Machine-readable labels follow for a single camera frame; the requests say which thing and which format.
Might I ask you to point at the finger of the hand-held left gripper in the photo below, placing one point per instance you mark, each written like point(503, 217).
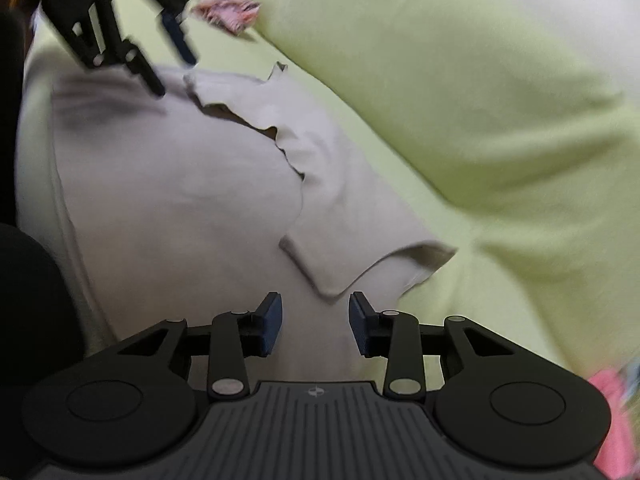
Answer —
point(145, 72)
point(177, 37)

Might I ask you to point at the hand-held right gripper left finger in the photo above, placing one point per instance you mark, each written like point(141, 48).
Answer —
point(271, 325)

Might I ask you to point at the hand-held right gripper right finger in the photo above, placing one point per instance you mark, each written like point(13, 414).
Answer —
point(359, 325)

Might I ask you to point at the beige shirt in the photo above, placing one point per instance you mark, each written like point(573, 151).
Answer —
point(175, 185)

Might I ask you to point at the pink patterned garment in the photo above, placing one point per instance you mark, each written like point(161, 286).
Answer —
point(230, 15)

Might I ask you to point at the pink cloth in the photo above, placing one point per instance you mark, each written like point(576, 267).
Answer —
point(617, 420)

